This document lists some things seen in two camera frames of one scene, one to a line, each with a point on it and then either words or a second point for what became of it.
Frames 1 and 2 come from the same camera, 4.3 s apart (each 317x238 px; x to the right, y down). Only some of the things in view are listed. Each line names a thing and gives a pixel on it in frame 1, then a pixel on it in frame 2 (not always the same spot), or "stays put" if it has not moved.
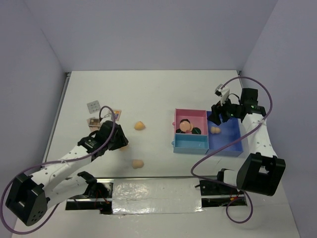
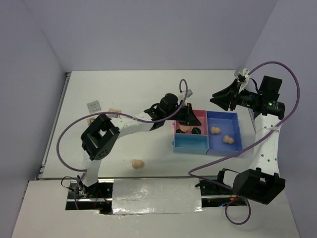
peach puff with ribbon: x=185 y=126 stays put
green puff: x=178 y=130 stays put
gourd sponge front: x=137 y=163 stays put
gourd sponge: x=124 y=148 -> x=226 y=139
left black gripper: x=122 y=140 -> x=188 y=116
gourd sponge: x=214 y=130 stays put
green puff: x=196 y=130 stays put
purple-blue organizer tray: x=218 y=136 stays put
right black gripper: x=216 y=110 -> x=223 y=101
